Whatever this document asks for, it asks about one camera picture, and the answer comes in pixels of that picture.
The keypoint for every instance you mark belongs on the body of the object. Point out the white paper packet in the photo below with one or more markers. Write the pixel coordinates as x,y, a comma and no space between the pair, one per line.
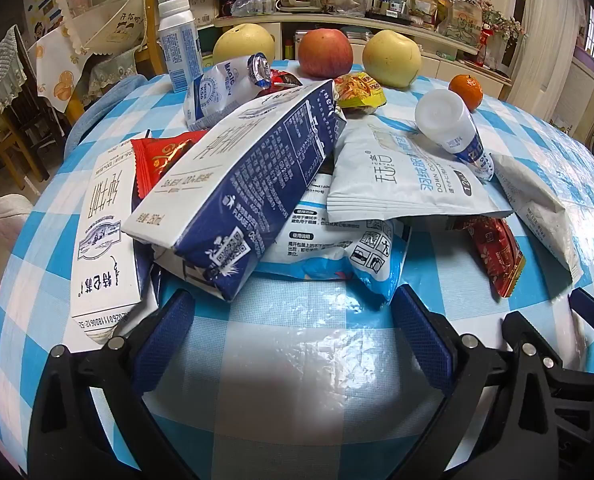
537,205

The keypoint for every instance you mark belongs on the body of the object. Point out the yellow snack packet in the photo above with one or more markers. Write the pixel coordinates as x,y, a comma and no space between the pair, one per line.
359,91

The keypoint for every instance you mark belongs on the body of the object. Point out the orange tangerine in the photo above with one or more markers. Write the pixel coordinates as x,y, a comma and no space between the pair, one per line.
466,92

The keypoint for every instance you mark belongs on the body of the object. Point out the small yellow pear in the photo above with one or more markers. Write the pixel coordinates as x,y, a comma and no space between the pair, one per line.
392,57

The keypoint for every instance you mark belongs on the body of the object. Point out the dark wooden chair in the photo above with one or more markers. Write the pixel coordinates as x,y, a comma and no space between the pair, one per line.
7,60

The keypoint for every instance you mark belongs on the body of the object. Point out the small white plastic bottle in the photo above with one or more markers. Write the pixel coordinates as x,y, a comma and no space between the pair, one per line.
444,120

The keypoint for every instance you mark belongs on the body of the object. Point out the white curtain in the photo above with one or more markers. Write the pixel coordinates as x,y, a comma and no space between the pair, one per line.
552,25

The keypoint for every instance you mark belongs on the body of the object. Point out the white sack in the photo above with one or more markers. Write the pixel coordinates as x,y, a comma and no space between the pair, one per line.
202,2

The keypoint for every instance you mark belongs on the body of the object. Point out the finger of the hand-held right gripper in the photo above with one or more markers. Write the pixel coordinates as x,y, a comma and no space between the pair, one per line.
552,367
589,307

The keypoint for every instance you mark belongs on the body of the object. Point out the tall white blue bottle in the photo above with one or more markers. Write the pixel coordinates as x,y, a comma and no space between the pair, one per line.
179,45

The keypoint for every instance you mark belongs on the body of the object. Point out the white blue milk pouch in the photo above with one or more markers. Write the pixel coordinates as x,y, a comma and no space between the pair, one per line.
217,95

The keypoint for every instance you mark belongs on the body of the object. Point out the white blue plastic packet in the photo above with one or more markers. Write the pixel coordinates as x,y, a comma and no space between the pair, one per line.
327,250

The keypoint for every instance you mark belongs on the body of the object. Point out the red patterned snack wrapper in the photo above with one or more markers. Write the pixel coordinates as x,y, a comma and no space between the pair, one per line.
497,250

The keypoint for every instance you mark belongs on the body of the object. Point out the purple basin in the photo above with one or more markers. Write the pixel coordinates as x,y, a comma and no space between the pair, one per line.
589,60

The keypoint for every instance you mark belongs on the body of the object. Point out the white mesh food cover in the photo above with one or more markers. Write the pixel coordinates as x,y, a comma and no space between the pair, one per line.
99,5

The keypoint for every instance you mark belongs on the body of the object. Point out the wrapped pack of bottles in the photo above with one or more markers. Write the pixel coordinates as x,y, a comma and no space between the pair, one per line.
252,6

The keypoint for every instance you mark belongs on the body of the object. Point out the red gold snack wrapper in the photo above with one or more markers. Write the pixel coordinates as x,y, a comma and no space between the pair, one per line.
157,160

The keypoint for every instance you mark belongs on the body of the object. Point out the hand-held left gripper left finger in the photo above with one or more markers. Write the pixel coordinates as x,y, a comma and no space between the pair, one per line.
164,340

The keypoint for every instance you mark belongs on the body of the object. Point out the printed gift bag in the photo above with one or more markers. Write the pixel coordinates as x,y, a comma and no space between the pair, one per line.
459,17

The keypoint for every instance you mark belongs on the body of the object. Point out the cream TV cabinet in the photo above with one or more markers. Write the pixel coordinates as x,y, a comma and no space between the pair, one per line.
427,60

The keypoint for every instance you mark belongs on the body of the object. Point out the artificial flowers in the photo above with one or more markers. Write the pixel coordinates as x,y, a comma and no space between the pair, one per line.
502,17

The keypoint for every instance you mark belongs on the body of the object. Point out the white down-wash pouch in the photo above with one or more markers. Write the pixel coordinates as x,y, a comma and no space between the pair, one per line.
407,180

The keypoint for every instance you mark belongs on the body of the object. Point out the large yellow pear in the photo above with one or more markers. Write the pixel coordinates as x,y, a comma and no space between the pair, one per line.
242,42

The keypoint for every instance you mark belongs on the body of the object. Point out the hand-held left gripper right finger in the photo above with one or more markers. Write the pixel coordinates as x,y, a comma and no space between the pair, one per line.
422,340

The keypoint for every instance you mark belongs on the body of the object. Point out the blue white milk carton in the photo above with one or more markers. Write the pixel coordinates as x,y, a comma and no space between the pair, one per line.
237,175

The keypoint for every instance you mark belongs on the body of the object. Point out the red apple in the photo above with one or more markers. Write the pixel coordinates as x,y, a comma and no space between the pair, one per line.
325,52

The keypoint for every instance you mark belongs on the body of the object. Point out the orange print white tablecloth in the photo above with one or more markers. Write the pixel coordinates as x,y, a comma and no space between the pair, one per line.
57,70

